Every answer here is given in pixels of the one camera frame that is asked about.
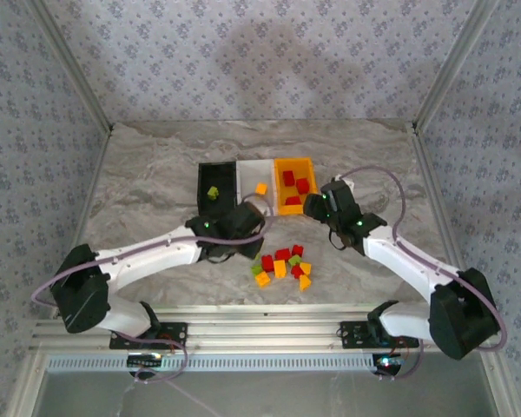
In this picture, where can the red lego brick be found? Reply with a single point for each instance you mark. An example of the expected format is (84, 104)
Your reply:
(296, 271)
(293, 200)
(289, 178)
(282, 254)
(302, 186)
(298, 250)
(267, 262)

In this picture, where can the green lego brick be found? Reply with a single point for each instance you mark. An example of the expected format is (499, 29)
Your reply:
(294, 260)
(256, 269)
(213, 192)

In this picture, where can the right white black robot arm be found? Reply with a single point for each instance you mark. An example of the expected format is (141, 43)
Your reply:
(399, 256)

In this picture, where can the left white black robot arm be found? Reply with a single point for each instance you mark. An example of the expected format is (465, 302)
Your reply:
(156, 256)

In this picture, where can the orange plastic bin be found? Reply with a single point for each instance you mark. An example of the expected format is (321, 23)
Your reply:
(282, 208)

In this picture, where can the black plastic bin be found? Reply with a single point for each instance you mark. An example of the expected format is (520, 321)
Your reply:
(208, 174)

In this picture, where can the white plastic bin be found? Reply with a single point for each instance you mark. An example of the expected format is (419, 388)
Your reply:
(254, 171)

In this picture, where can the small controller board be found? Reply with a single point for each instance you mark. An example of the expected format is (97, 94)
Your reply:
(145, 359)
(388, 362)

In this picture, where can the grey metal lower panel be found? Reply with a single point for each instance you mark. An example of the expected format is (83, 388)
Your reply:
(286, 395)

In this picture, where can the right black wrist camera box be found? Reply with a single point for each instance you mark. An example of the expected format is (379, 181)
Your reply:
(338, 195)

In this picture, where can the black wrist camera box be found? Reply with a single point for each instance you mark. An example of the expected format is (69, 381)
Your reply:
(338, 195)
(243, 221)

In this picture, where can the left black wrist camera box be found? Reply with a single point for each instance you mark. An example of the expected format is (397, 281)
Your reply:
(243, 221)

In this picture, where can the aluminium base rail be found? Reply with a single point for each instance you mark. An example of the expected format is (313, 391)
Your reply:
(265, 330)

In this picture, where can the aluminium side rail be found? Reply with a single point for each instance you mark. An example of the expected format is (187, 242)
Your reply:
(432, 182)
(83, 217)

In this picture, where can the aluminium frame post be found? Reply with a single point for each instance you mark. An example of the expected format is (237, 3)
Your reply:
(72, 65)
(451, 63)

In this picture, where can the aluminium frame leg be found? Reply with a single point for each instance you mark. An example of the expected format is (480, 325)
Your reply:
(26, 391)
(501, 391)

